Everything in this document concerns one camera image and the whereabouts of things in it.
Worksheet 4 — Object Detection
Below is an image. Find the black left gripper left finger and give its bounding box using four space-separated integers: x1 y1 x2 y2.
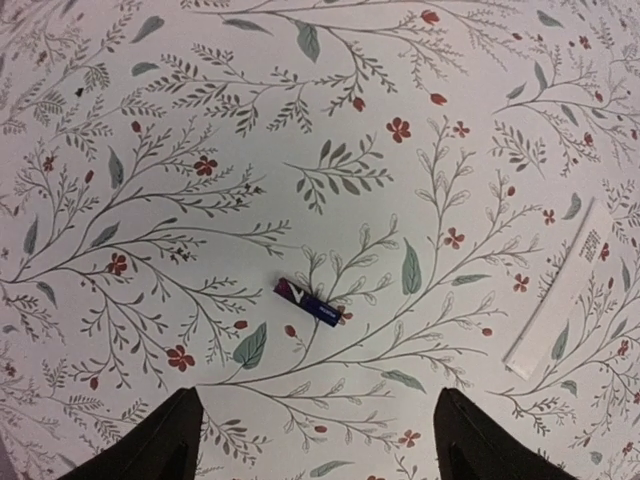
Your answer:
63 387 204 480

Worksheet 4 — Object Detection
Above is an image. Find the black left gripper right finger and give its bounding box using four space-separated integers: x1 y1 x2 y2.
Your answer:
433 388 574 480

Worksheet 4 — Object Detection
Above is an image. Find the floral patterned table mat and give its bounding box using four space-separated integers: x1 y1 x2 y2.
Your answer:
1 1 639 479

